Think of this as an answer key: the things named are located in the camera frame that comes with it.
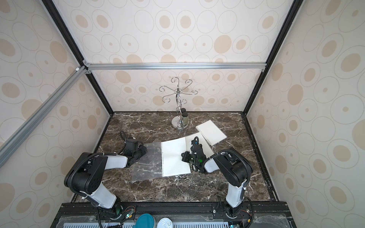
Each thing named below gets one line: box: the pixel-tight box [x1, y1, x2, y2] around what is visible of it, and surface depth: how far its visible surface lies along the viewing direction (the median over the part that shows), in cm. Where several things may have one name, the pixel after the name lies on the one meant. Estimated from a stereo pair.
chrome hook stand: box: [158, 76, 199, 130], surface depth 95 cm
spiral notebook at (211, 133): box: [195, 119, 228, 147], surface depth 108 cm
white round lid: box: [156, 217, 174, 228], surface depth 67 cm
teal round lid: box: [132, 213, 156, 228], surface depth 66 cm
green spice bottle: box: [182, 112, 190, 127], surface depth 105 cm
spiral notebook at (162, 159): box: [131, 137, 192, 182], surface depth 93 cm
